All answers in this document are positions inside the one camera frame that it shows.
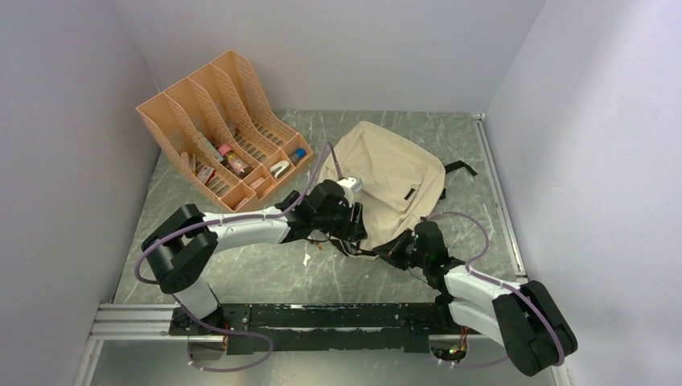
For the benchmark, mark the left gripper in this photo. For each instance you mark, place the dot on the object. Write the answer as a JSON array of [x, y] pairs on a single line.
[[352, 230]]

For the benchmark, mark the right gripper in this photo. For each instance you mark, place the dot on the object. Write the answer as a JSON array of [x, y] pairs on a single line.
[[392, 249]]

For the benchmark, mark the beige canvas backpack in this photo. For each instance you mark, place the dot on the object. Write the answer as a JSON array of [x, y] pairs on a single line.
[[401, 183]]

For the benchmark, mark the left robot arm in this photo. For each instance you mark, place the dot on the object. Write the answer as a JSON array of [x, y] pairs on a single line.
[[179, 250]]

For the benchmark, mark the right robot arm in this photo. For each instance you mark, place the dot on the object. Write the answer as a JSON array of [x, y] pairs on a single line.
[[521, 318]]

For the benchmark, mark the green white card pack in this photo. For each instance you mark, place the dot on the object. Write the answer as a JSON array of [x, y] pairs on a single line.
[[214, 152]]

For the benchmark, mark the blue-capped grey bottle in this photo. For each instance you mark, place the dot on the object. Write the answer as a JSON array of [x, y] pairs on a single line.
[[297, 156]]

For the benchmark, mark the white stapler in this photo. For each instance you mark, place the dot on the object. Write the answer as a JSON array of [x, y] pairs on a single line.
[[279, 169]]

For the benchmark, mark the pink-capped glitter bottle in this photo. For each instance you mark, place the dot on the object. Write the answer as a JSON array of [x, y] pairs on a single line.
[[233, 161]]

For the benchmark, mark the red small box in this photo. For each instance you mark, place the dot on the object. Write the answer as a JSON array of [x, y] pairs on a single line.
[[205, 174]]

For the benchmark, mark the orange plastic file organizer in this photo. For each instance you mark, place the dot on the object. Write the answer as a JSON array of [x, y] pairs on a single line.
[[224, 100]]

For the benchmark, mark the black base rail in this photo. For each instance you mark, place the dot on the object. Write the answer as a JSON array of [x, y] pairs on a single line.
[[250, 328]]

